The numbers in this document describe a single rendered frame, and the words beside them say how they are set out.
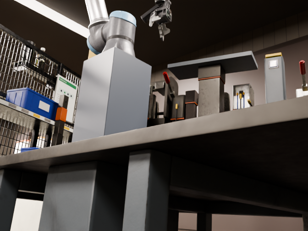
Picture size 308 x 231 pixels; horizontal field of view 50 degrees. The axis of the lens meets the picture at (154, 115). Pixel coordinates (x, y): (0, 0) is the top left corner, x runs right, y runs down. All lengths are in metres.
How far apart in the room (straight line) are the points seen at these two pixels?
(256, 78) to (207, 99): 2.72
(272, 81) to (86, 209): 0.83
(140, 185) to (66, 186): 0.41
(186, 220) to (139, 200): 3.44
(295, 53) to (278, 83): 2.66
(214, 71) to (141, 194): 0.77
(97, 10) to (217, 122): 1.04
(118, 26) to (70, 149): 0.60
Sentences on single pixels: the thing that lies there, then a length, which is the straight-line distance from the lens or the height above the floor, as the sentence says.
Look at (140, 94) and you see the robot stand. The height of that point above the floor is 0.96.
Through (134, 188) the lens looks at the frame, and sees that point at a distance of 0.83.
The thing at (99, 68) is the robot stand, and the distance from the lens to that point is 1.29.
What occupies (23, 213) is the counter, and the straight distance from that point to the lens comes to 5.04.
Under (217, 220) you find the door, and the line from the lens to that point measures 3.98.
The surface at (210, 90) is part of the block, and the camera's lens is 1.41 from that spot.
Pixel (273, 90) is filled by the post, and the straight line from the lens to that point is 1.35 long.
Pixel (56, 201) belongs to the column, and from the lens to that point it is 1.20.
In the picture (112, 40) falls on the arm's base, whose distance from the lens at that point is 1.38.
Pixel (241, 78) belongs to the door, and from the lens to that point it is 4.20.
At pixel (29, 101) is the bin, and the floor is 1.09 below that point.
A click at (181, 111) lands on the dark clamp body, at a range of 1.56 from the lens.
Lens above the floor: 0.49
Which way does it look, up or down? 18 degrees up
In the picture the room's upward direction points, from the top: 4 degrees clockwise
